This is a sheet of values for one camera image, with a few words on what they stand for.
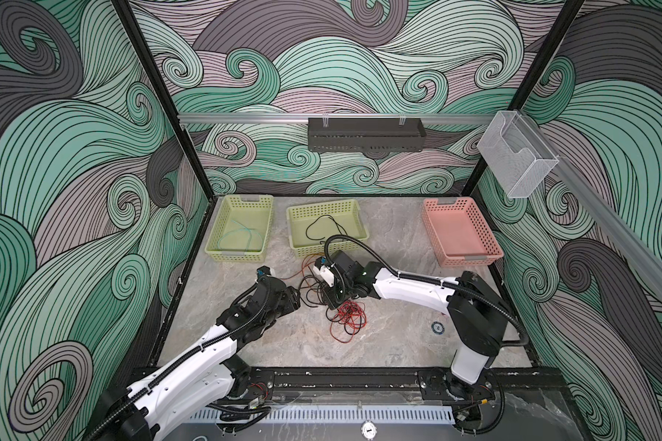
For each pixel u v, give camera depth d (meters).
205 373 0.49
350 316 0.84
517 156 0.76
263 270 0.74
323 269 0.78
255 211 1.14
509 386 0.74
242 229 1.09
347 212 1.14
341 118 0.93
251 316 0.54
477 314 0.45
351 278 0.66
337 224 1.10
